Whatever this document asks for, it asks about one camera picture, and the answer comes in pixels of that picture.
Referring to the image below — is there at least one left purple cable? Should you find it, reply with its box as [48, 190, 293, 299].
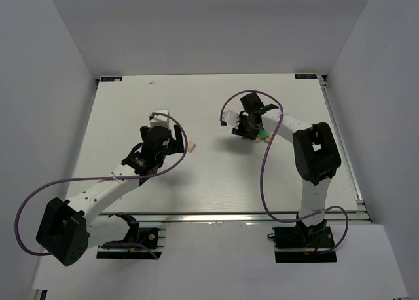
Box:
[14, 113, 189, 260]

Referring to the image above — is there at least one right blue corner label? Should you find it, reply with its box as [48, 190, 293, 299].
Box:
[294, 73, 318, 79]

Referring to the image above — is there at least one green rectangular block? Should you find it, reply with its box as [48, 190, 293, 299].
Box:
[257, 129, 271, 140]

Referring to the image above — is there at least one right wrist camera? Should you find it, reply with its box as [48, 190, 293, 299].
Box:
[220, 110, 240, 135]

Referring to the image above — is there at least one beige arch block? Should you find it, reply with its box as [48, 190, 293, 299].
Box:
[188, 142, 196, 153]

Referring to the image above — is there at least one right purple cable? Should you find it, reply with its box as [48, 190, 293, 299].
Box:
[219, 90, 350, 255]

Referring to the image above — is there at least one purple cable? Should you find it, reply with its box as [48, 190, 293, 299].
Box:
[14, 113, 189, 260]
[219, 90, 350, 255]

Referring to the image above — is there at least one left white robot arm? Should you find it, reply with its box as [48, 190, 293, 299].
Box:
[35, 125, 187, 266]

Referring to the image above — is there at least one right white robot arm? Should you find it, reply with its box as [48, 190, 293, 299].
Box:
[219, 90, 342, 230]

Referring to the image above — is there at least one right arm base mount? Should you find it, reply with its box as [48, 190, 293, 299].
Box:
[266, 226, 337, 264]

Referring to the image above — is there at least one left blue corner label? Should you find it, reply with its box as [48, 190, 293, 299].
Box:
[100, 76, 123, 83]

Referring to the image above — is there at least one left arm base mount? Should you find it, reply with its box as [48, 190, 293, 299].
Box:
[96, 213, 165, 260]

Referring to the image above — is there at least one blue corner label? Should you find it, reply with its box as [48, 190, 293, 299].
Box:
[100, 76, 123, 83]
[294, 73, 318, 79]

